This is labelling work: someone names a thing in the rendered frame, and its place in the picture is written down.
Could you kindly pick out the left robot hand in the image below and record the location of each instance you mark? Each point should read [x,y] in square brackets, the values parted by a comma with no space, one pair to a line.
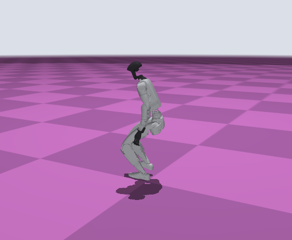
[138,137]

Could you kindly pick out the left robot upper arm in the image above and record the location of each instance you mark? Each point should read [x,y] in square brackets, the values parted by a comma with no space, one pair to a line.
[142,88]

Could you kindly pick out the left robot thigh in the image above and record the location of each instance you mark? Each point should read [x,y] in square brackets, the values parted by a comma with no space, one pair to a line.
[154,127]

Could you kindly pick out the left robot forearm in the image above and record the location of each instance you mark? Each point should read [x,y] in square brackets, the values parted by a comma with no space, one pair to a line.
[144,117]

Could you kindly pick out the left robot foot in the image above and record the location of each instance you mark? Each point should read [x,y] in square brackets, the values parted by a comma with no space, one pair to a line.
[138,175]

